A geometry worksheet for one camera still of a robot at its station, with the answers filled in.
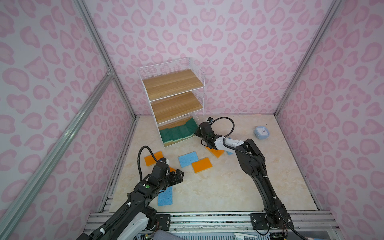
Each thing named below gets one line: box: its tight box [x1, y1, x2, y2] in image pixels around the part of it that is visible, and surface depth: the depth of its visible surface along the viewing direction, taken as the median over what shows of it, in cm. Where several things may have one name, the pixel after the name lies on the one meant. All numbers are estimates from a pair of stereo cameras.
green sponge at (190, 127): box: [183, 117, 198, 139], surface depth 111 cm
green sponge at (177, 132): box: [170, 124, 184, 141], surface depth 109 cm
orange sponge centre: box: [191, 157, 213, 174], surface depth 95 cm
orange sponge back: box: [205, 146, 225, 159], surface depth 99 cm
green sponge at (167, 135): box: [159, 128, 174, 144], surface depth 106 cm
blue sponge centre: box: [178, 151, 199, 168], surface depth 97 cm
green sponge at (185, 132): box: [178, 123, 193, 139], surface depth 109 cm
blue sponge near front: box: [158, 186, 173, 207], surface depth 82 cm
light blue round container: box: [254, 126, 270, 140], surface depth 108 cm
